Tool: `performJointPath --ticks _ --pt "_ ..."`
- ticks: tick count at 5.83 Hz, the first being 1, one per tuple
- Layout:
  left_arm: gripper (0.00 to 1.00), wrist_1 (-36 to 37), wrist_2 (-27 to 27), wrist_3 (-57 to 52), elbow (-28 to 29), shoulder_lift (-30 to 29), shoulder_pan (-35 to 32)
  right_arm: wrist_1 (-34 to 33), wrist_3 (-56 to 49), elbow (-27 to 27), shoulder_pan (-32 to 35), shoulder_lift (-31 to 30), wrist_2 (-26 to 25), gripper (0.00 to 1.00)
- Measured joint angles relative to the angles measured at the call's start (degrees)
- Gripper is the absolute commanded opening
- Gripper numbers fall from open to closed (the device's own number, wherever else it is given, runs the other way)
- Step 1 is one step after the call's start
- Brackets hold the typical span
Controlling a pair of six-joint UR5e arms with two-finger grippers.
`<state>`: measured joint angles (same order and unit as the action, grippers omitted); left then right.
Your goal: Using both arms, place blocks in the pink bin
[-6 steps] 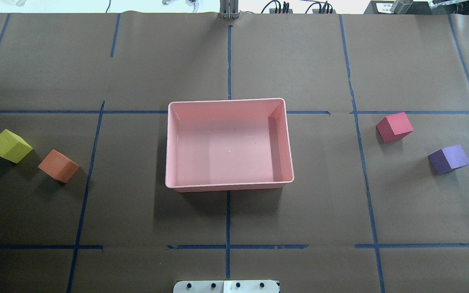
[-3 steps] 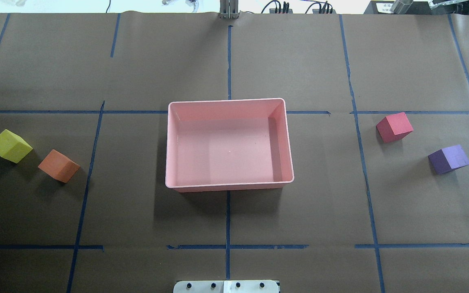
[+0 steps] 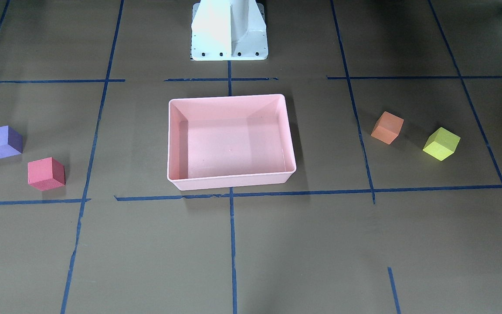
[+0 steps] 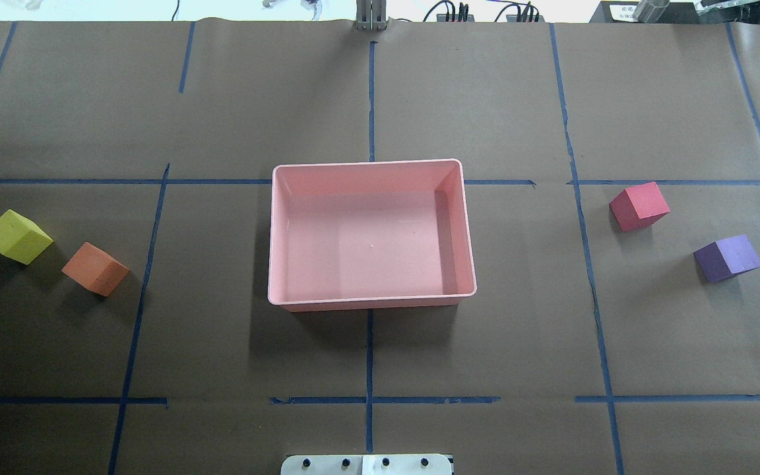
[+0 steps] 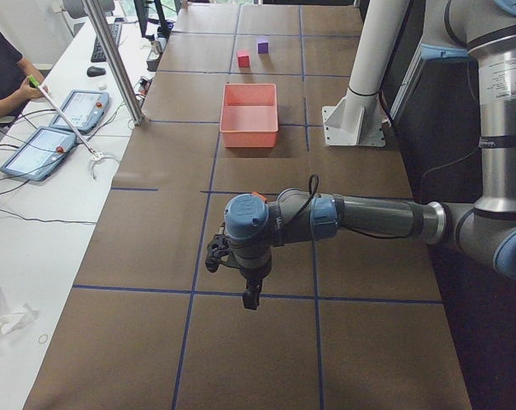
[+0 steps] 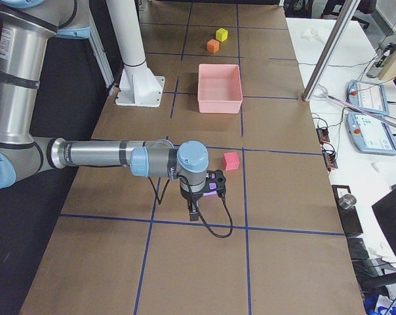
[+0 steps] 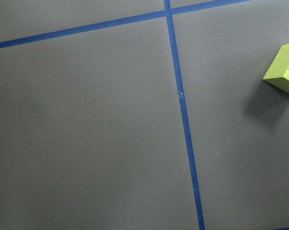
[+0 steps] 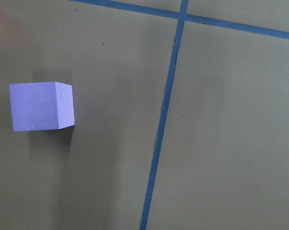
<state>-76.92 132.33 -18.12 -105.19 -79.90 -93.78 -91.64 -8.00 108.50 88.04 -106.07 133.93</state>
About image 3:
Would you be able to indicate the orange foam block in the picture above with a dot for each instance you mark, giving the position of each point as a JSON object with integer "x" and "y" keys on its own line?
{"x": 387, "y": 128}

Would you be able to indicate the yellow foam block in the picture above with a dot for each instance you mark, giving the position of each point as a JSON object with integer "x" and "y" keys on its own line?
{"x": 441, "y": 144}

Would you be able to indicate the red foam block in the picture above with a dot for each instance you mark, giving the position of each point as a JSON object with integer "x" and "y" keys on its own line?
{"x": 46, "y": 174}

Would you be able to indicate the purple foam block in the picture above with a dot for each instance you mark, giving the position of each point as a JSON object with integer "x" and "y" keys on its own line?
{"x": 11, "y": 142}

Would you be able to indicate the pink plastic bin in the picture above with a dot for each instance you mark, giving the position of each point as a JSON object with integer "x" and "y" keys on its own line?
{"x": 221, "y": 142}

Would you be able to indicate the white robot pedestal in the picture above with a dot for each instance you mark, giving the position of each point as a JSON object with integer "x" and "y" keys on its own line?
{"x": 228, "y": 30}

